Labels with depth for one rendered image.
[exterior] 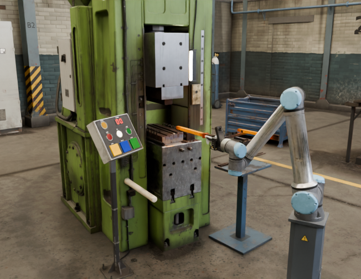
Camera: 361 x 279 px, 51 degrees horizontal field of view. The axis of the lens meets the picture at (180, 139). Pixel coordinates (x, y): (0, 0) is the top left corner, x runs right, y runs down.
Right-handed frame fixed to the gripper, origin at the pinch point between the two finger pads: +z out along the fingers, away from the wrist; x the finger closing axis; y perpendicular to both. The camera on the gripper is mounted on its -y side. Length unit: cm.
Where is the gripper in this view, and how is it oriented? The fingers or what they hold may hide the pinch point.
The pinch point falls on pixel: (207, 135)
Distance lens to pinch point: 267.1
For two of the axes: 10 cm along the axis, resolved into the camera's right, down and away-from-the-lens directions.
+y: 0.0, 9.6, 2.7
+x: 8.4, -1.4, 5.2
